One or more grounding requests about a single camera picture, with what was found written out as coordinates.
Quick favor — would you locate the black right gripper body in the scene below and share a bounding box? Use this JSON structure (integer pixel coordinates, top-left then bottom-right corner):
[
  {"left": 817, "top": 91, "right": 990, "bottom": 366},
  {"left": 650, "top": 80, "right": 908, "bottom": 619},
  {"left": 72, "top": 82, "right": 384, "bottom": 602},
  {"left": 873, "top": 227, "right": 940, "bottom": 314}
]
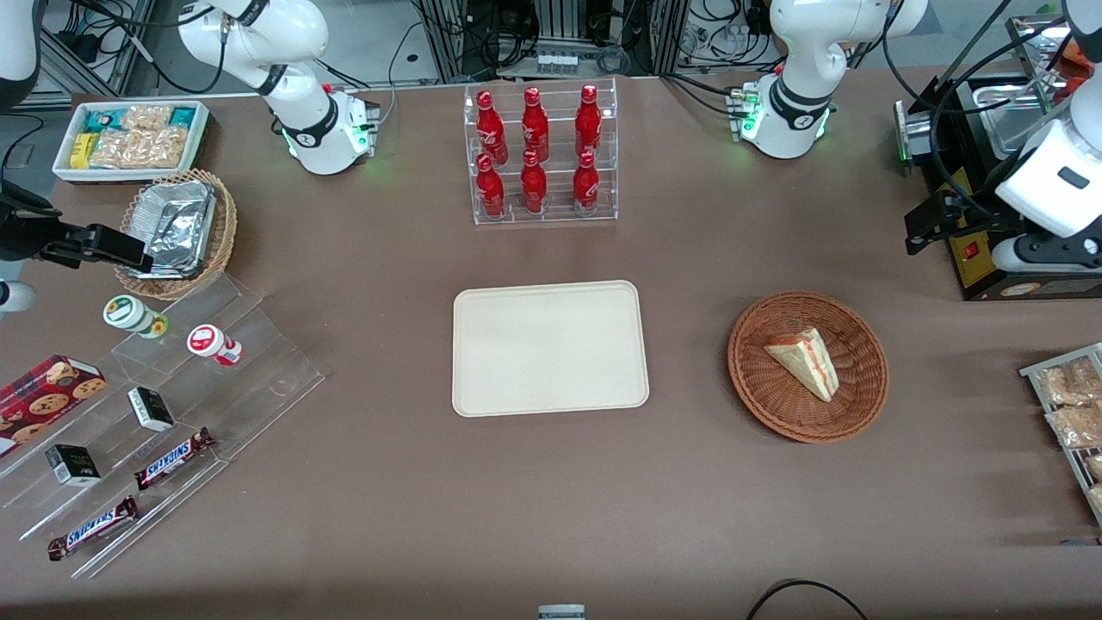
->
[{"left": 0, "top": 181, "right": 66, "bottom": 261}]

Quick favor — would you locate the triangular sandwich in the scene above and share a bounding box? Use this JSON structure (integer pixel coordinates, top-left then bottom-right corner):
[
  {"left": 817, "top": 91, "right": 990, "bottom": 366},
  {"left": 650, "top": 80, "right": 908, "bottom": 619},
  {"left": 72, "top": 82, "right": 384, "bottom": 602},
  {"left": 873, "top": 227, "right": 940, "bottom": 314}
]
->
[{"left": 764, "top": 326, "right": 839, "bottom": 404}]

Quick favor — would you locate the aluminium foil tray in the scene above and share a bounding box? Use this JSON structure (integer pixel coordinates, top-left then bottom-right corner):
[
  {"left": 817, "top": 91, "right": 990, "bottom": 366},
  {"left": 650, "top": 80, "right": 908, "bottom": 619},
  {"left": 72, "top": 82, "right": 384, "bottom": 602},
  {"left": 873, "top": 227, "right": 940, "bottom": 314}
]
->
[{"left": 127, "top": 181, "right": 218, "bottom": 278}]

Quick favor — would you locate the tan wicker basket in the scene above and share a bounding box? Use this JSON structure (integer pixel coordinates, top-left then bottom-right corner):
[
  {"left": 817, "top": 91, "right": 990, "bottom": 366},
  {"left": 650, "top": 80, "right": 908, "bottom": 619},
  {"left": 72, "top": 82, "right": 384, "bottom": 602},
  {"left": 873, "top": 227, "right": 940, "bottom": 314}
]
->
[{"left": 114, "top": 169, "right": 238, "bottom": 301}]

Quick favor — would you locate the round brown wicker basket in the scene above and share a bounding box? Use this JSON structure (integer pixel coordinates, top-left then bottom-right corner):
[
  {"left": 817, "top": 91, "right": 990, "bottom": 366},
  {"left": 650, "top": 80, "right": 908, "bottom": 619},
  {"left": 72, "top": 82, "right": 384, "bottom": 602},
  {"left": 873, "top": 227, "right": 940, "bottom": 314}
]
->
[{"left": 727, "top": 290, "right": 890, "bottom": 445}]

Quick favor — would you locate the cream rectangular tray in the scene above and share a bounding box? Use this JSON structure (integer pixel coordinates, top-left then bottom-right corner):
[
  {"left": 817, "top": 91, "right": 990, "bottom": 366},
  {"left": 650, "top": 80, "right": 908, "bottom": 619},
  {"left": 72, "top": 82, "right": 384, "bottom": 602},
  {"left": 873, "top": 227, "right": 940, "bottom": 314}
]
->
[{"left": 452, "top": 280, "right": 651, "bottom": 419}]

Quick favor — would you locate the black food warmer machine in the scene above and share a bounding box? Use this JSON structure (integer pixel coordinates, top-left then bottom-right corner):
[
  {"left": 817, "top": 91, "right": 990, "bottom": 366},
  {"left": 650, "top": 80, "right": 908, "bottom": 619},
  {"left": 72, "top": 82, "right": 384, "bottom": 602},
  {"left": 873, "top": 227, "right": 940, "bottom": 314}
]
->
[{"left": 894, "top": 13, "right": 1102, "bottom": 302}]

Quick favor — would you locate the green lid yogurt cup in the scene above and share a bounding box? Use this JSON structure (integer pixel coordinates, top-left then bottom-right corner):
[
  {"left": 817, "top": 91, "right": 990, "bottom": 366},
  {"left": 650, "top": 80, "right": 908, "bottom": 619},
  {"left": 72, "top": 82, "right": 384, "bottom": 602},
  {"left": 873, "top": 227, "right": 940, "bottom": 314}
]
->
[{"left": 103, "top": 294, "right": 170, "bottom": 339}]

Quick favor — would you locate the steel warmer pan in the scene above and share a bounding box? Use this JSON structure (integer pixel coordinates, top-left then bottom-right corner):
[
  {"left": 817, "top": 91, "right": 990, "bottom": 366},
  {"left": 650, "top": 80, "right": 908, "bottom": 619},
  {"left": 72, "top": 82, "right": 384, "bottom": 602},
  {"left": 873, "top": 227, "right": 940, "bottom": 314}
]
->
[{"left": 975, "top": 82, "right": 1058, "bottom": 158}]

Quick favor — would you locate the large clear cracker bag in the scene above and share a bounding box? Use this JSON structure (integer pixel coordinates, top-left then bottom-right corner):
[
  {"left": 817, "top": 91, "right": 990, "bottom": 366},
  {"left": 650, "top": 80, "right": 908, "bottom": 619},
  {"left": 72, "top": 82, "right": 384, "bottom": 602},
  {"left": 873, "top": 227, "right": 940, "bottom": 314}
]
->
[{"left": 89, "top": 127, "right": 192, "bottom": 170}]

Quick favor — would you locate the small clear cracker bag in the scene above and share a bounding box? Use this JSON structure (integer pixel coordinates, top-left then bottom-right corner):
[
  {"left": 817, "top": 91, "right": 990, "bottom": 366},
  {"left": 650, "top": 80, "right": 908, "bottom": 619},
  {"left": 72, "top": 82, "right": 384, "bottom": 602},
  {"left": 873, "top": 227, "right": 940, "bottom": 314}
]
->
[{"left": 121, "top": 105, "right": 175, "bottom": 133}]

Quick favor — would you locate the red lid yogurt cup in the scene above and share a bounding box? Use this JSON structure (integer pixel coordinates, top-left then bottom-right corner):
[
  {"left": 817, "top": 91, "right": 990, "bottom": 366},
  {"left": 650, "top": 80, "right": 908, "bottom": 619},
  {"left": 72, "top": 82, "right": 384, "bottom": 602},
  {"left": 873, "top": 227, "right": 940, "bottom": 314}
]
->
[{"left": 187, "top": 324, "right": 244, "bottom": 368}]

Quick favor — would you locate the white snack bin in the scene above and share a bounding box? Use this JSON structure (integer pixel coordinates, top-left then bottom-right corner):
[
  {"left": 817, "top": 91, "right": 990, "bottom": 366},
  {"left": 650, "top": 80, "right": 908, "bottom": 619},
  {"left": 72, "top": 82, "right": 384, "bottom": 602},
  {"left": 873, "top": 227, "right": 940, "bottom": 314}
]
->
[{"left": 52, "top": 100, "right": 212, "bottom": 184}]

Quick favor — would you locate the red plaid cookie box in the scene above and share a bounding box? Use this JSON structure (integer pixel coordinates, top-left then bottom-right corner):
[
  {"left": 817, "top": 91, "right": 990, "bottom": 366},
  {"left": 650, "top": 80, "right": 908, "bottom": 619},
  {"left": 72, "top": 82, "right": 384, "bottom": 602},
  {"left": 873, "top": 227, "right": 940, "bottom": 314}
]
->
[{"left": 0, "top": 354, "right": 108, "bottom": 457}]

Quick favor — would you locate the small black box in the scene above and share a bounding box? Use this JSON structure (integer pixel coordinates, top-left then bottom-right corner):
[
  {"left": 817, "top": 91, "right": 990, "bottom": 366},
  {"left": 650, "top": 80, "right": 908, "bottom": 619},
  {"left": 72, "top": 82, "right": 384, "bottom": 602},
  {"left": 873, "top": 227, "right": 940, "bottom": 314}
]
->
[
  {"left": 45, "top": 444, "right": 102, "bottom": 487},
  {"left": 127, "top": 387, "right": 176, "bottom": 432}
]

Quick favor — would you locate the clear acrylic step display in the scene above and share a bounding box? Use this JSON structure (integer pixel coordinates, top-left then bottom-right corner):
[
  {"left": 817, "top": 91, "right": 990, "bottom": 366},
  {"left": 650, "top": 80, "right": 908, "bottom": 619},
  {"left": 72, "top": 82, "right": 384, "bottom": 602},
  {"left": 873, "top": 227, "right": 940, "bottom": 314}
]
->
[{"left": 0, "top": 274, "right": 326, "bottom": 580}]

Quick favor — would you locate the snickers chocolate bar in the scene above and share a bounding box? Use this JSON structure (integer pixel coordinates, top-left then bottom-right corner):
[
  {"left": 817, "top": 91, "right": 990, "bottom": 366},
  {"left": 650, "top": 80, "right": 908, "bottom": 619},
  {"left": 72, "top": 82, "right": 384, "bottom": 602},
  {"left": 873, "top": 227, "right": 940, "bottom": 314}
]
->
[
  {"left": 133, "top": 427, "right": 216, "bottom": 492},
  {"left": 47, "top": 496, "right": 139, "bottom": 561}
]

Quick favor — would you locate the red cola bottle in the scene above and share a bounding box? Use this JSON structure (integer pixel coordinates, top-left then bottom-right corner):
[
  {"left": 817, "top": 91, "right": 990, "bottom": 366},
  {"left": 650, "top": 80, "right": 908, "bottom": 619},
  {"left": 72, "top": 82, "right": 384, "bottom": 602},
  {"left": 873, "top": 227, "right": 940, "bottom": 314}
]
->
[
  {"left": 476, "top": 90, "right": 508, "bottom": 164},
  {"left": 522, "top": 86, "right": 550, "bottom": 163},
  {"left": 476, "top": 153, "right": 506, "bottom": 218},
  {"left": 575, "top": 84, "right": 603, "bottom": 158},
  {"left": 520, "top": 150, "right": 548, "bottom": 214},
  {"left": 573, "top": 150, "right": 600, "bottom": 213}
]

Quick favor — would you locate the clear acrylic bottle rack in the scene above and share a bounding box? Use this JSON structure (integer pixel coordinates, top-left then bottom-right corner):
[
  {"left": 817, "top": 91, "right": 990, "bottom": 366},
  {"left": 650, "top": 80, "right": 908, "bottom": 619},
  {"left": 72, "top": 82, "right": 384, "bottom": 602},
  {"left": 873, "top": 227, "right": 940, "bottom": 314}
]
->
[{"left": 463, "top": 76, "right": 619, "bottom": 226}]

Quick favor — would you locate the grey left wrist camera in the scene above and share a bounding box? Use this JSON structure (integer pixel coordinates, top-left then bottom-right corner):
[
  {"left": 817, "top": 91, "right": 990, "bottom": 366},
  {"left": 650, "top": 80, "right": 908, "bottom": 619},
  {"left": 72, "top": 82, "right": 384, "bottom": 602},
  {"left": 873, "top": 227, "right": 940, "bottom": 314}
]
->
[{"left": 990, "top": 234, "right": 1102, "bottom": 275}]

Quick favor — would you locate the grey wire snack tray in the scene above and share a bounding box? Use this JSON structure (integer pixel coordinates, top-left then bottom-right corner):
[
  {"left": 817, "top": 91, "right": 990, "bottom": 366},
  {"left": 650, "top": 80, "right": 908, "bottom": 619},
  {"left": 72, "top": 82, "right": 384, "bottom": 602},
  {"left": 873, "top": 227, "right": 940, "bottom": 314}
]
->
[{"left": 1018, "top": 343, "right": 1102, "bottom": 528}]

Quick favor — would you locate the black looped cable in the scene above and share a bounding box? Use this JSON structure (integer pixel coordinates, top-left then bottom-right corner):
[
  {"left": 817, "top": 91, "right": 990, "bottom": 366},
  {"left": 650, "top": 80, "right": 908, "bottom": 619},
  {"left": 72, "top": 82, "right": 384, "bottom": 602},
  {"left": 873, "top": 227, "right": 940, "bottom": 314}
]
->
[{"left": 745, "top": 580, "right": 870, "bottom": 620}]

